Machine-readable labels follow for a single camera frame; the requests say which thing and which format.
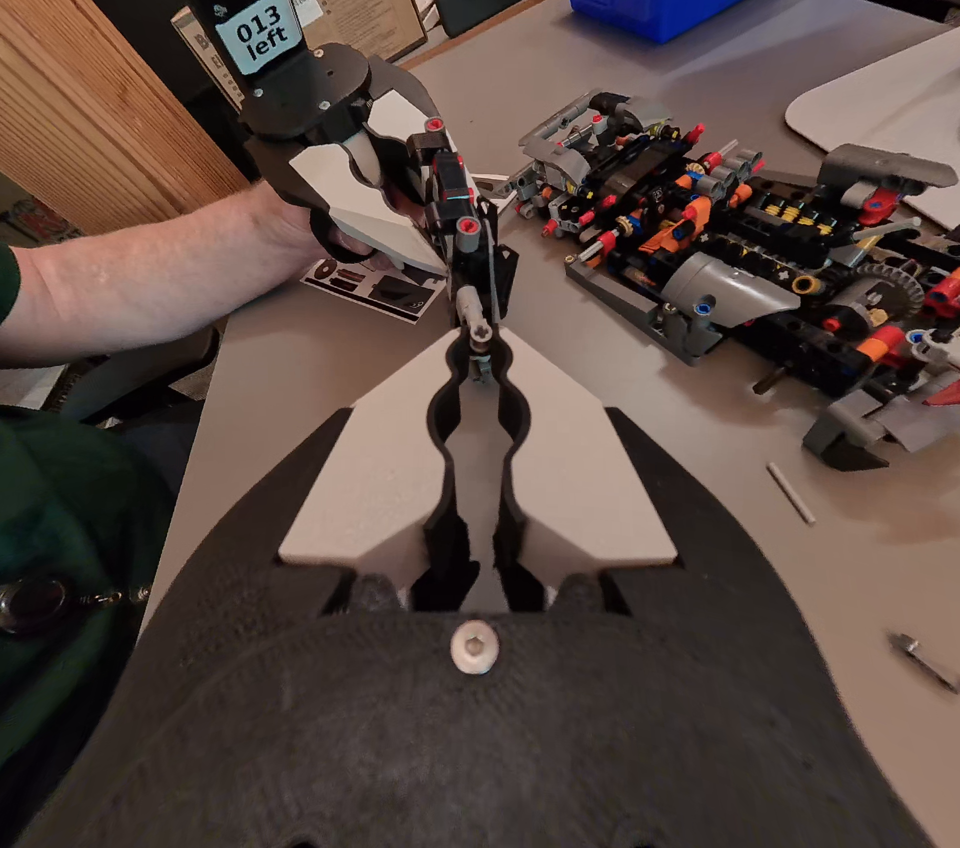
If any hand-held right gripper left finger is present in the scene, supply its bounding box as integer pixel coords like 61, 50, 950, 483
279, 327, 483, 613

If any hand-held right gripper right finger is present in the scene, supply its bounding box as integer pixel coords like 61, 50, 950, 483
491, 325, 681, 613

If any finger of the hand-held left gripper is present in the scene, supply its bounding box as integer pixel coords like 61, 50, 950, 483
287, 132, 453, 279
367, 89, 438, 213

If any black lego beam assembly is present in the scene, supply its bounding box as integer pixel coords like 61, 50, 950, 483
405, 117, 498, 386

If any person's left forearm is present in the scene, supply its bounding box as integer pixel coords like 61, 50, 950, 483
0, 177, 264, 369

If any lego sticker sheet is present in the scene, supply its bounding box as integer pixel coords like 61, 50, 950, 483
300, 169, 520, 326

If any light grey lego axle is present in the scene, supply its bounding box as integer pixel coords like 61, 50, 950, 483
766, 462, 818, 527

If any large lego car chassis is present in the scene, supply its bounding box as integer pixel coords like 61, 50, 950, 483
517, 89, 960, 474

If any person's left hand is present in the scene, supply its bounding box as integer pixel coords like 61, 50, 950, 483
253, 184, 380, 264

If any wooden partition panel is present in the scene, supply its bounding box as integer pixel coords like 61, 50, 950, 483
0, 0, 253, 239

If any dark chair armrest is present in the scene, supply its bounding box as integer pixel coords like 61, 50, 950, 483
56, 327, 223, 426

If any person's green shirt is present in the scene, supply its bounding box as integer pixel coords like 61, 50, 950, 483
0, 244, 178, 836

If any black badge reel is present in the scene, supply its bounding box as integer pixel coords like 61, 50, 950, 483
0, 574, 153, 636

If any white book stand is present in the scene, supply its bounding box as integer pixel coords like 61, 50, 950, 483
783, 27, 960, 231

